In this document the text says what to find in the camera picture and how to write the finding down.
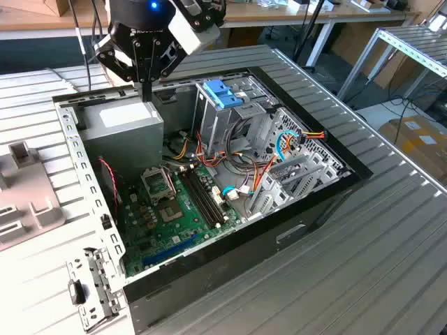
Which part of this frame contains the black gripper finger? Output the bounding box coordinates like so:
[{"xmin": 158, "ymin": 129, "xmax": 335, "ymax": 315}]
[
  {"xmin": 146, "ymin": 41, "xmax": 186, "ymax": 103},
  {"xmin": 94, "ymin": 38, "xmax": 147, "ymax": 102}
]

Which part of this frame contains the orange yellow power wire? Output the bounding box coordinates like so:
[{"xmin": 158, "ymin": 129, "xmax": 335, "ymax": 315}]
[{"xmin": 253, "ymin": 128, "xmax": 329, "ymax": 193}]

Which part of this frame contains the metal disk bay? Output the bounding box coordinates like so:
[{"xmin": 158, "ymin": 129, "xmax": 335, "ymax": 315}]
[{"xmin": 244, "ymin": 153, "xmax": 345, "ymax": 221}]

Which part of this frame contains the small cardboard box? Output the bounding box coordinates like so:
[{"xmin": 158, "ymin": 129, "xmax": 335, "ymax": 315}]
[{"xmin": 43, "ymin": 0, "xmax": 71, "ymax": 17}]

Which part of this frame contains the grey power supply unit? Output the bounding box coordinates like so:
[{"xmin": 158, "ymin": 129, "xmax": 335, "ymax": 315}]
[{"xmin": 78, "ymin": 96, "xmax": 165, "ymax": 182}]

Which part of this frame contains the metal drive cage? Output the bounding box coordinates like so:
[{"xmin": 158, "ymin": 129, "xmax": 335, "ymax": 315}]
[{"xmin": 191, "ymin": 78, "xmax": 280, "ymax": 158}]

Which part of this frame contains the metal socket cover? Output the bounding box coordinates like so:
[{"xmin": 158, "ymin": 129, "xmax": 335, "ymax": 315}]
[{"xmin": 140, "ymin": 166, "xmax": 175, "ymax": 206}]

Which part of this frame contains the wooden desk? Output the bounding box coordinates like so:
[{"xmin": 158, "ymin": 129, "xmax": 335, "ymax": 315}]
[{"xmin": 0, "ymin": 0, "xmax": 422, "ymax": 67}]

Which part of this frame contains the thin locking lever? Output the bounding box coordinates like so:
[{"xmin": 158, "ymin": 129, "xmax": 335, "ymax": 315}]
[{"xmin": 165, "ymin": 168, "xmax": 176, "ymax": 198}]

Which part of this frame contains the black RAM slot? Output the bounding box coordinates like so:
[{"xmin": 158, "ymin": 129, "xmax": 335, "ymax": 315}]
[
  {"xmin": 188, "ymin": 168, "xmax": 222, "ymax": 226},
  {"xmin": 180, "ymin": 170, "xmax": 214, "ymax": 230},
  {"xmin": 191, "ymin": 167, "xmax": 226, "ymax": 224},
  {"xmin": 184, "ymin": 170, "xmax": 219, "ymax": 228}
]

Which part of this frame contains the CPU socket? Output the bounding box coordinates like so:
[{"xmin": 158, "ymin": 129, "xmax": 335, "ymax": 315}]
[{"xmin": 156, "ymin": 202, "xmax": 185, "ymax": 224}]

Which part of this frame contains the grey parts rack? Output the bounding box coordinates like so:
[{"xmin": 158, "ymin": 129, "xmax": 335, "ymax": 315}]
[{"xmin": 0, "ymin": 141, "xmax": 67, "ymax": 252}]

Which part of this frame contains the green motherboard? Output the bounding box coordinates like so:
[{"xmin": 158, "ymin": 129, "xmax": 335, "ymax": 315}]
[{"xmin": 120, "ymin": 163, "xmax": 245, "ymax": 278}]

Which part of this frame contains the blue expansion slot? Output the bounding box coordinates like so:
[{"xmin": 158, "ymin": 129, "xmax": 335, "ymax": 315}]
[{"xmin": 141, "ymin": 232, "xmax": 200, "ymax": 268}]

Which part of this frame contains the large flat cardboard sheet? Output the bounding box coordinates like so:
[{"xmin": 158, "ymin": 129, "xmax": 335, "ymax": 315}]
[{"xmin": 330, "ymin": 20, "xmax": 420, "ymax": 90}]

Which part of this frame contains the black open PC case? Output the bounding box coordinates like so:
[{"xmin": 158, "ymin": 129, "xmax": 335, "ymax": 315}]
[{"xmin": 52, "ymin": 66, "xmax": 374, "ymax": 335}]

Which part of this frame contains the metal expansion card latch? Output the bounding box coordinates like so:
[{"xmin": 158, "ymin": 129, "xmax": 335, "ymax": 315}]
[{"xmin": 66, "ymin": 246, "xmax": 127, "ymax": 332}]

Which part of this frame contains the labelled cardboard box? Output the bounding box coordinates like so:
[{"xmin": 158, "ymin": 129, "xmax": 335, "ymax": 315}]
[{"xmin": 379, "ymin": 117, "xmax": 447, "ymax": 182}]

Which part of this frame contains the metal slatted shelf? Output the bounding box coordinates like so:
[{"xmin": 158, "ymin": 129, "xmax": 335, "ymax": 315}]
[{"xmin": 337, "ymin": 26, "xmax": 447, "ymax": 102}]

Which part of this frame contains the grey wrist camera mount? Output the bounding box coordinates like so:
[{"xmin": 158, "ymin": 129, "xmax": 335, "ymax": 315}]
[{"xmin": 167, "ymin": 0, "xmax": 227, "ymax": 56}]

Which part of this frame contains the blue drive cage bracket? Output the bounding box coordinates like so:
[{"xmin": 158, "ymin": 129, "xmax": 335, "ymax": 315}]
[{"xmin": 202, "ymin": 79, "xmax": 242, "ymax": 110}]

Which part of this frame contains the yellow orange wire pair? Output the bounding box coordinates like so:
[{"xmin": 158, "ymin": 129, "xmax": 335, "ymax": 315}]
[{"xmin": 173, "ymin": 134, "xmax": 192, "ymax": 161}]

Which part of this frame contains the orange black wire bundle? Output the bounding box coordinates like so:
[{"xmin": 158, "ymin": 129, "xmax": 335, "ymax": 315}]
[{"xmin": 193, "ymin": 131, "xmax": 280, "ymax": 196}]

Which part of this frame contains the red twisted fan wire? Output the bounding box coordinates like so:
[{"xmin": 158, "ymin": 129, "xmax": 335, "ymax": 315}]
[{"xmin": 98, "ymin": 156, "xmax": 123, "ymax": 214}]

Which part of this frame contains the blue data wire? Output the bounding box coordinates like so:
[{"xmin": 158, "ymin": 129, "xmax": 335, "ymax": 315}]
[{"xmin": 275, "ymin": 128, "xmax": 301, "ymax": 163}]

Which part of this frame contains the white plug blue wire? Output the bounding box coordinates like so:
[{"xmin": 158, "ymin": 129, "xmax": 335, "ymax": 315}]
[{"xmin": 222, "ymin": 186, "xmax": 252, "ymax": 202}]

